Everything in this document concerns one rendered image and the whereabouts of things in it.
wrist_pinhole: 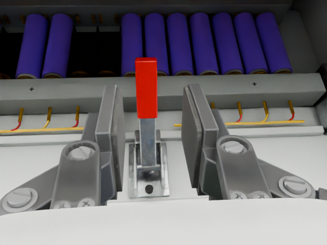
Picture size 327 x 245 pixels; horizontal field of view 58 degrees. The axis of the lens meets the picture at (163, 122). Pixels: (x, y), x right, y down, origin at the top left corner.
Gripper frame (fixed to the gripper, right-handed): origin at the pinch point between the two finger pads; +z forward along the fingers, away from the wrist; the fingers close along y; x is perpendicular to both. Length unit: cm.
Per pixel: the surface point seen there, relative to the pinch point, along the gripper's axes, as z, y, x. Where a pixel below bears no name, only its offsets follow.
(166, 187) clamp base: 4.6, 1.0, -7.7
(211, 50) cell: 13.1, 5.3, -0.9
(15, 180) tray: 5.6, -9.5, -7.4
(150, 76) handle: 4.9, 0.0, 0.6
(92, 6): 17.1, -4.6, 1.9
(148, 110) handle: 4.7, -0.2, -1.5
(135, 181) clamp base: 3.5, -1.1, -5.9
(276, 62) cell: 12.0, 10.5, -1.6
